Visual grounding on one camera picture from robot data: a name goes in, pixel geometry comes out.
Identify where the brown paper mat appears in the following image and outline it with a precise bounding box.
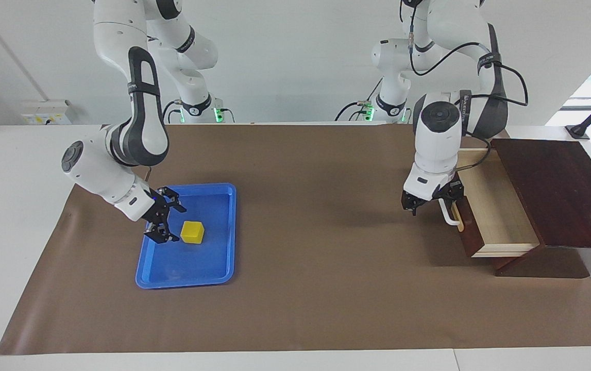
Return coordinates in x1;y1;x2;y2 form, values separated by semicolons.
0;124;591;356

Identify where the blue plastic tray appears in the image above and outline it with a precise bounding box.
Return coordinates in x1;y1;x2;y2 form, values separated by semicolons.
135;183;238;290

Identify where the white wall outlet box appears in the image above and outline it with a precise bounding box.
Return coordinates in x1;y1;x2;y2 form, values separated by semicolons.
21;99;73;126

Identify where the black base cable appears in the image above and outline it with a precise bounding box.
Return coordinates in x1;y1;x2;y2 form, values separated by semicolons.
335;77;384;122
161;99;182;124

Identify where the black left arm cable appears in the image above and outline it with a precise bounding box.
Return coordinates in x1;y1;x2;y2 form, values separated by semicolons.
408;21;529;172

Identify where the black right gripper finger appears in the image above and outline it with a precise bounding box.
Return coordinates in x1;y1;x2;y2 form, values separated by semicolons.
159;187;188;213
143;224;180;244

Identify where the dark wooden cabinet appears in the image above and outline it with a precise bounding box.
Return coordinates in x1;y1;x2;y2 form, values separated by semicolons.
490;138;591;279

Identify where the yellow block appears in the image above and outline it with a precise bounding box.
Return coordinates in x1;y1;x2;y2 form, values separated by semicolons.
180;221;206;245

